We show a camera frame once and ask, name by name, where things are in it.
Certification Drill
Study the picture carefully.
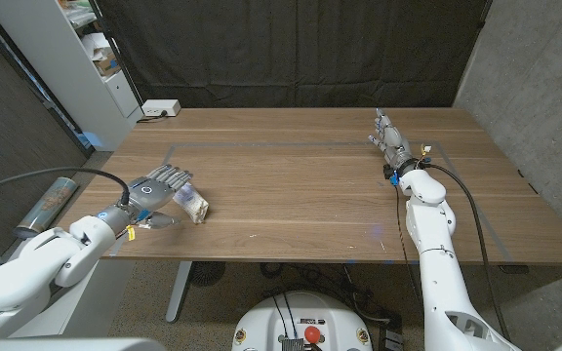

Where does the white shelf cabinet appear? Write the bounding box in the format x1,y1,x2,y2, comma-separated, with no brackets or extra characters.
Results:
0,0,144,152

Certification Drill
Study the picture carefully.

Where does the white power strip box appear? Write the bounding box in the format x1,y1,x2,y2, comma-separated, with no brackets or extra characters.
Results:
140,98,182,118

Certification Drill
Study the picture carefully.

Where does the black round floor fan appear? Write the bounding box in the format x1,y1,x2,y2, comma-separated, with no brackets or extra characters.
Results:
189,261,226,288

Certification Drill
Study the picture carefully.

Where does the white robot torso base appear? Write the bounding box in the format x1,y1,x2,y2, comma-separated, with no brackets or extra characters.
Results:
231,291,374,351

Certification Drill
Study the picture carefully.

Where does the brown cardboard box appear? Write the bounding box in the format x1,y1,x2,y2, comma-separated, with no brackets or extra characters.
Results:
92,47,122,77

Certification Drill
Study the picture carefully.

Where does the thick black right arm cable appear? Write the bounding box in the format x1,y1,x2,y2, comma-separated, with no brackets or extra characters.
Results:
420,162,512,342

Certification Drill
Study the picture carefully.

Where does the beige packet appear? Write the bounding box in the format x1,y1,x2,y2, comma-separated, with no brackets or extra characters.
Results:
172,182,211,225

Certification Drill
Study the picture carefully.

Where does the black power adapter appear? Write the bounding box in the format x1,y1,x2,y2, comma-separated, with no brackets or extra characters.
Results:
377,311,405,351

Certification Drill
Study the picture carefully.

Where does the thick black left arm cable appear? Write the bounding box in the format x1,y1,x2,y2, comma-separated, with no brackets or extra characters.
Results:
0,166,133,207

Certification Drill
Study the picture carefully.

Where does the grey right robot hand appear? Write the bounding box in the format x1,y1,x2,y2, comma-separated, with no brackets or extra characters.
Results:
368,107,415,172

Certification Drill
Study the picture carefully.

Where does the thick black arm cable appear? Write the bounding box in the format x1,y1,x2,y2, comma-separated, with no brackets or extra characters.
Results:
0,166,133,207
420,162,512,342

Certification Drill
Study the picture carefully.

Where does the white table leg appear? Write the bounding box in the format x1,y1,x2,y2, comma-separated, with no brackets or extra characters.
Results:
165,261,194,325

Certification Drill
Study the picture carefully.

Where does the black backdrop stand pole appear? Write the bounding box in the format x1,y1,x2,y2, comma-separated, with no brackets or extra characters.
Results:
88,0,144,107

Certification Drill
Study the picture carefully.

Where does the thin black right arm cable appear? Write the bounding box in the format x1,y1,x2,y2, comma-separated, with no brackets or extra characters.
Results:
394,186,422,298

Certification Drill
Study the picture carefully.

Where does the white robot head housing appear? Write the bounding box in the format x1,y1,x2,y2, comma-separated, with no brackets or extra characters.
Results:
0,336,168,351

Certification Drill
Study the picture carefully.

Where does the black backdrop curtain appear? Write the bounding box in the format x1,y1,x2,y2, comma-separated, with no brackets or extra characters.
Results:
95,0,493,109

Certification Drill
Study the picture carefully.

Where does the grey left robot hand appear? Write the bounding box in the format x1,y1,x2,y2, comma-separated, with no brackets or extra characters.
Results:
125,164,194,231

